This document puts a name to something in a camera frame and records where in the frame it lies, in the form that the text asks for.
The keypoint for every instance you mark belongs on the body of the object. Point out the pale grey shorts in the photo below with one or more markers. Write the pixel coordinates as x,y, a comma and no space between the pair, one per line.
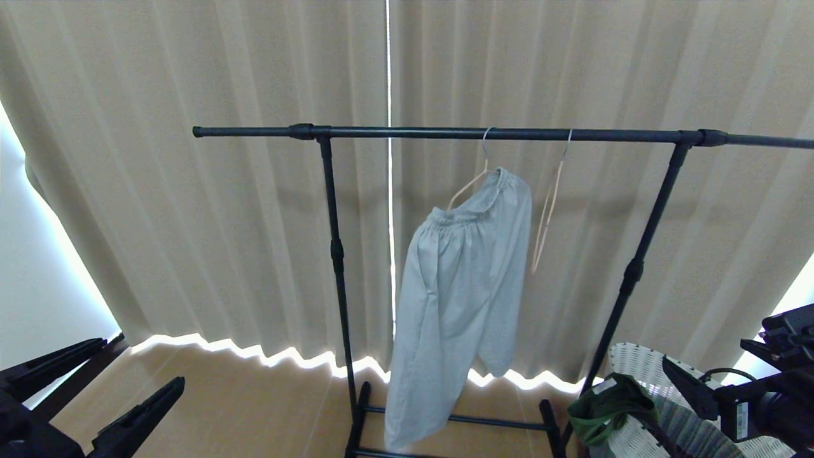
458,286

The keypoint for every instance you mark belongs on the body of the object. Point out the green garment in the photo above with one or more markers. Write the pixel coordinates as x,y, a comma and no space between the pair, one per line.
604,407

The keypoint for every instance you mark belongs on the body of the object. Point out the pink clothes hanger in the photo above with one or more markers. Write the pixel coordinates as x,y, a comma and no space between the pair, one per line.
467,187
559,168

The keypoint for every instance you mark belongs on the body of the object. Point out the white laundry basket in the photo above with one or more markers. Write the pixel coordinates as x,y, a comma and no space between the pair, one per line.
636,362

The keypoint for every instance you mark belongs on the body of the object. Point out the black clothes rack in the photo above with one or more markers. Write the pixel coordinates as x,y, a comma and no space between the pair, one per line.
337,254

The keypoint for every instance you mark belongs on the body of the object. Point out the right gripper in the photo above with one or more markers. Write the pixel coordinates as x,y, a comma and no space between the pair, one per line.
776,413

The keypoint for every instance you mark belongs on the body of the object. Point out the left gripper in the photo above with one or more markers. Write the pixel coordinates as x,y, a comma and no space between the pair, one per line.
32,439

